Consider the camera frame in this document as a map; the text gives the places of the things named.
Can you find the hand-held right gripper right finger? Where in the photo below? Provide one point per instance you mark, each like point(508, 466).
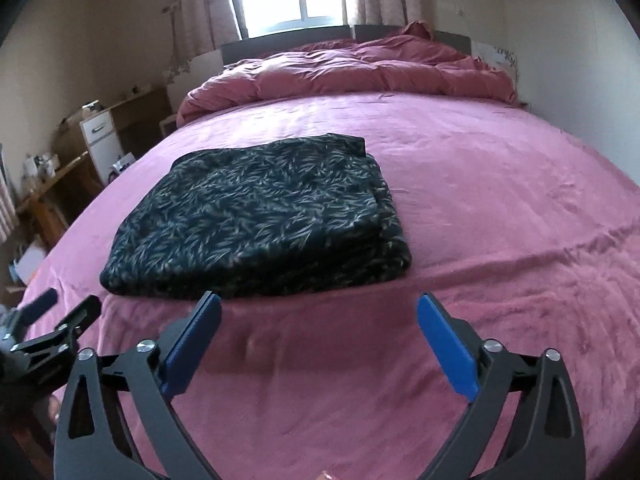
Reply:
point(447, 350)

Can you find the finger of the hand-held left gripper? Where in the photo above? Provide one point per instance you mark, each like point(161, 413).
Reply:
point(82, 315)
point(40, 302)

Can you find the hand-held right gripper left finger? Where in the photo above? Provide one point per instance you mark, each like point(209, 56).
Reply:
point(192, 345)

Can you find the black leaf-patterned pants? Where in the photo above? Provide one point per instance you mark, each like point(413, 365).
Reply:
point(250, 220)

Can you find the person's left hand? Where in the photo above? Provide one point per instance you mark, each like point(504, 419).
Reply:
point(52, 409)

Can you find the white box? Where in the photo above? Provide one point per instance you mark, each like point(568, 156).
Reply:
point(30, 260)

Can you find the striped cloth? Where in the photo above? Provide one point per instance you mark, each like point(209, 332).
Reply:
point(6, 200)

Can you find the wooden desk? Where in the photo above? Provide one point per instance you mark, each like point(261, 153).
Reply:
point(60, 175)

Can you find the pink bed sheet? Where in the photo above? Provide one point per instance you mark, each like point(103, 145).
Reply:
point(500, 210)

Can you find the white drawer cabinet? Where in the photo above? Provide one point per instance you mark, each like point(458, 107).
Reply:
point(100, 135)

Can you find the wooden bedside shelf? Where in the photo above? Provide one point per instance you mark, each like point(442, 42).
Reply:
point(145, 110)

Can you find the pink duvet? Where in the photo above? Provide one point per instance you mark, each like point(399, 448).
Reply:
point(350, 70)

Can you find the grey bed headboard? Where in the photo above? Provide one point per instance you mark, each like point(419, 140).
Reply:
point(240, 50)

